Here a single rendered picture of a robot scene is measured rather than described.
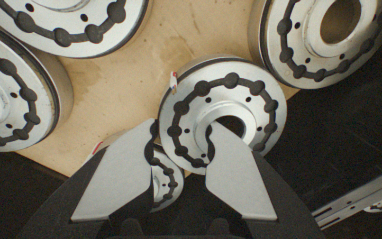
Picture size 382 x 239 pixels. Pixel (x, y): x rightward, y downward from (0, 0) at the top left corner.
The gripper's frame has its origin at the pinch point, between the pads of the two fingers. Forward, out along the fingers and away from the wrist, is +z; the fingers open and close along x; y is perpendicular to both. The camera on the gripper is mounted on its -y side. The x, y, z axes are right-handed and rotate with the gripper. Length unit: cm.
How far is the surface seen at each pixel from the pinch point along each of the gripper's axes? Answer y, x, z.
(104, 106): 0.4, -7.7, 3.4
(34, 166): 7.3, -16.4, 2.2
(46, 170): 8.1, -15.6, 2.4
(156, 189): 8.2, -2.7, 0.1
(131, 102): -0.1, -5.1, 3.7
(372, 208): 17.3, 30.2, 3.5
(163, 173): 6.6, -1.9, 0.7
